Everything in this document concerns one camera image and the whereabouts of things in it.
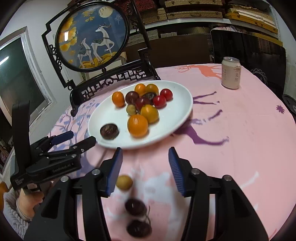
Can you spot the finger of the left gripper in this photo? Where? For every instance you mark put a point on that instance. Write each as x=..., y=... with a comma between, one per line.
x=46, y=143
x=58, y=161

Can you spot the wall shelf with boxes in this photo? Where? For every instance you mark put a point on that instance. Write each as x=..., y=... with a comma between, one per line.
x=240, y=16

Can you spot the dark purple plum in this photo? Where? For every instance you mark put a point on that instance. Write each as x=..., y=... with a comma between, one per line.
x=135, y=207
x=139, y=229

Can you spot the wrinkled dark water chestnut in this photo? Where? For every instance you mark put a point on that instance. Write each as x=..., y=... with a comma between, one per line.
x=109, y=131

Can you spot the pink patterned tablecloth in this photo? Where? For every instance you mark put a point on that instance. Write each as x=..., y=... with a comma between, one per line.
x=247, y=133

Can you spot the round deer embroidery screen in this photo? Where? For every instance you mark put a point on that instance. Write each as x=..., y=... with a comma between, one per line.
x=87, y=36

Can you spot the white oval plate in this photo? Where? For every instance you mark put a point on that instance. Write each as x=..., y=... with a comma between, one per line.
x=171, y=117

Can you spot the yellow cherry tomato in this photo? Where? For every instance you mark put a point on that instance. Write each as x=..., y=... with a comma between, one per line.
x=150, y=113
x=152, y=88

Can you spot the left hand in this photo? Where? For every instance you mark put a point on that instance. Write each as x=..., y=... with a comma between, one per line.
x=27, y=202

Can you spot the window frame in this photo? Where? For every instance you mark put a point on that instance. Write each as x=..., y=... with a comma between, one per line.
x=22, y=79

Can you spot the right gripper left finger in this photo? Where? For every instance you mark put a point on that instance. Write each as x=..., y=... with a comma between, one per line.
x=56, y=218

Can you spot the tan longan fruit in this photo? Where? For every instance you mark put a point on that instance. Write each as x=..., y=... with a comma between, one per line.
x=124, y=182
x=131, y=110

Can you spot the red cherry tomato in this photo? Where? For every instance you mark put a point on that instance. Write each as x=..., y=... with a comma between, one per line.
x=167, y=94
x=159, y=101

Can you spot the dark red plum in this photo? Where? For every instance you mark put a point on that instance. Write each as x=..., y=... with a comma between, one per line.
x=131, y=97
x=140, y=102

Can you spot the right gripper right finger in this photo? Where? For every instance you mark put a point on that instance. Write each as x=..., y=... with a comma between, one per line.
x=235, y=217

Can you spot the pink drink can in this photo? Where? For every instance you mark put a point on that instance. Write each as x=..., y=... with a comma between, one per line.
x=231, y=72

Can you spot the dark brown water chestnut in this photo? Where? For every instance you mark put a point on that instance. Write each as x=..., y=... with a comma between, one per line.
x=150, y=95

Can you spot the small orange mandarin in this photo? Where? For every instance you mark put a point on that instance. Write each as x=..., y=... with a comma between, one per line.
x=140, y=89

